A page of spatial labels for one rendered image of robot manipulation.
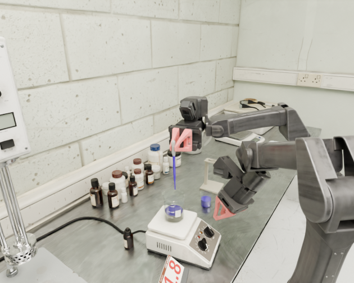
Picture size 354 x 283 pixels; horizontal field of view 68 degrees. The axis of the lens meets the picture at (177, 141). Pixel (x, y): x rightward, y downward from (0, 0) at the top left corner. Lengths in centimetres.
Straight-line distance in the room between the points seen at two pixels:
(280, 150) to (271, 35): 160
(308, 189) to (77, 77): 84
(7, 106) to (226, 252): 68
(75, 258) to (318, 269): 64
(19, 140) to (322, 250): 52
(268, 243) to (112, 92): 81
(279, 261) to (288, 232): 14
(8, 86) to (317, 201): 50
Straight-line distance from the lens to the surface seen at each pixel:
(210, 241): 83
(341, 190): 42
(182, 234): 77
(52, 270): 86
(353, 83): 197
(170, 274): 76
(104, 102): 112
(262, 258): 87
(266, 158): 59
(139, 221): 96
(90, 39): 107
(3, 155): 53
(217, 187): 113
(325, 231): 44
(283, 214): 106
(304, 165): 43
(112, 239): 91
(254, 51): 212
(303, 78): 198
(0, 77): 51
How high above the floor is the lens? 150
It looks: 22 degrees down
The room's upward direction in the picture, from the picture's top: straight up
